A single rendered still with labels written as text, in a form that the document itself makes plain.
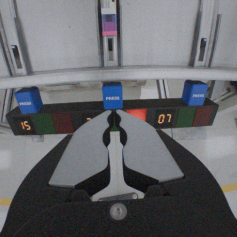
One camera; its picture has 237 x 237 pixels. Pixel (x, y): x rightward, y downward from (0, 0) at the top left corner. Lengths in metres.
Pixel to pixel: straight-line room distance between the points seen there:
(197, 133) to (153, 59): 0.88
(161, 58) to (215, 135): 0.97
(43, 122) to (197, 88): 0.22
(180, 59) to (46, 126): 0.21
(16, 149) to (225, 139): 1.45
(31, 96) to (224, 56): 0.25
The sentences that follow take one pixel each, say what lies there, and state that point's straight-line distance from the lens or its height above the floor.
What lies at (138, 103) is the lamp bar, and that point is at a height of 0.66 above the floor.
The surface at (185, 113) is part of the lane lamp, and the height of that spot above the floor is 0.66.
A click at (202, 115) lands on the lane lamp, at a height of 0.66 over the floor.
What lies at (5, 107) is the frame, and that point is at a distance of 0.76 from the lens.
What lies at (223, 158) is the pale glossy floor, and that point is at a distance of 1.13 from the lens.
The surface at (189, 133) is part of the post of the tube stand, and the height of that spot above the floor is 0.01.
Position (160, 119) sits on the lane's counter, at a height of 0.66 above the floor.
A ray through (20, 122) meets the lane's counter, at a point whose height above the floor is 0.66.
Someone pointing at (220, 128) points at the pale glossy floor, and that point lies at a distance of 1.14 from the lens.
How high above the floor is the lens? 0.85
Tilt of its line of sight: 77 degrees down
